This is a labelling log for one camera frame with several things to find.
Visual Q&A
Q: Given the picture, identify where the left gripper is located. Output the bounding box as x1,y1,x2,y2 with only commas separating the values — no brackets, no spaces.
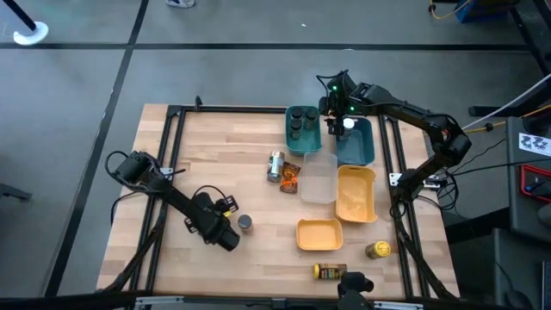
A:
187,201,241,253

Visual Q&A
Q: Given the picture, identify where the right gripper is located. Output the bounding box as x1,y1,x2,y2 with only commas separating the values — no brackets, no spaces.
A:
320,95,359,138

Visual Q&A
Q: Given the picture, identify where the white lid spice jar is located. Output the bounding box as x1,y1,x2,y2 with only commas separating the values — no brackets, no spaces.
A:
339,116,356,141

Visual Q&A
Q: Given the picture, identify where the orange spice jar black lid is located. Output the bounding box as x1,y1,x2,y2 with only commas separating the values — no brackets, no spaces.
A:
237,214,254,236

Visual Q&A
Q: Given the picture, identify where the brown seasoning packet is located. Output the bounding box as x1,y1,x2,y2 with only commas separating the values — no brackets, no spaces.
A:
282,162,301,181

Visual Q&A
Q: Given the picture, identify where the gold lid spice jar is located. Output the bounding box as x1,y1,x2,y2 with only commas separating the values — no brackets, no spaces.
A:
266,150,286,183

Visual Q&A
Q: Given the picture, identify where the yellow lid spice tin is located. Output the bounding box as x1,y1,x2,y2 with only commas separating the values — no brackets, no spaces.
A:
364,239,393,260
313,263,348,281

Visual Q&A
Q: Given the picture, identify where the teal plastic bin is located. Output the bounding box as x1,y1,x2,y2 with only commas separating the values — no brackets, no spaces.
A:
284,105,323,157

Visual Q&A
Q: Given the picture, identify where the dark blue plastic bin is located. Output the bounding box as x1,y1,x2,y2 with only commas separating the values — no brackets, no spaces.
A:
335,116,376,168

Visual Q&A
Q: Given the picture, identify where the clear plastic container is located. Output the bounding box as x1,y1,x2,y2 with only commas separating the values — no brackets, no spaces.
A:
300,152,339,204

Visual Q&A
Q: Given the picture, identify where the large yellow plastic bin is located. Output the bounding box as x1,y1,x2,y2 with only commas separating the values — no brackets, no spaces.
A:
334,164,379,224

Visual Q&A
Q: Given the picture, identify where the small yellow plastic bin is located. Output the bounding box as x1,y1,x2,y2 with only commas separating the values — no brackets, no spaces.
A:
295,218,344,252

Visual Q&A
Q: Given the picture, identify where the black cylindrical object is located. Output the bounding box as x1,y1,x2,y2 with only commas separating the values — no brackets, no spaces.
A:
337,270,375,310

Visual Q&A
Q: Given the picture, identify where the blue box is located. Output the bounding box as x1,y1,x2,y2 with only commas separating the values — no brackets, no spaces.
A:
454,0,511,23

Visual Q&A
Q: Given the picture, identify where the white marker sticker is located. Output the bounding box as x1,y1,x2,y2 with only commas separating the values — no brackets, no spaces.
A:
518,132,551,152

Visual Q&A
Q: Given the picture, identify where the black table leg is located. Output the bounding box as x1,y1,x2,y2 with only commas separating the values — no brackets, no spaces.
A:
510,0,551,77

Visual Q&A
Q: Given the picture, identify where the black furniture leg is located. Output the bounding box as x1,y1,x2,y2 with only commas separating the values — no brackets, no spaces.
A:
0,183,34,202

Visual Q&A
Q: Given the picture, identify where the black computer mouse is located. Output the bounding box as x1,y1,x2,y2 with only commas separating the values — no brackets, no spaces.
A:
504,288,534,310

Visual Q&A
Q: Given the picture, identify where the white round stand base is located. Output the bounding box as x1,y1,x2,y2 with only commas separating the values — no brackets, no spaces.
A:
12,20,50,47

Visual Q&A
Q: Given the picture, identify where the black pole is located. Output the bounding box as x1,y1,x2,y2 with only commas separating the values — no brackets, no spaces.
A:
2,0,38,32

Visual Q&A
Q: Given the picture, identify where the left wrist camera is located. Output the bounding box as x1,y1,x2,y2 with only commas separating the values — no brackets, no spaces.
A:
214,194,240,219

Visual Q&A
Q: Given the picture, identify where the silver metal bracket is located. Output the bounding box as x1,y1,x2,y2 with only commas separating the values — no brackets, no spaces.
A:
373,300,425,310
133,294,186,310

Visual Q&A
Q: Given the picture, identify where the yellow cable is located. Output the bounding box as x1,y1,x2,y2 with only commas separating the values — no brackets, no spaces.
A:
462,104,551,134
428,0,473,22

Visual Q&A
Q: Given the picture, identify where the black cable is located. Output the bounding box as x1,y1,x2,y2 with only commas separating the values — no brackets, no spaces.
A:
449,137,551,177

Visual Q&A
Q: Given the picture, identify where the white cable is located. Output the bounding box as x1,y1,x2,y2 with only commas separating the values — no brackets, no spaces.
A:
461,72,551,132

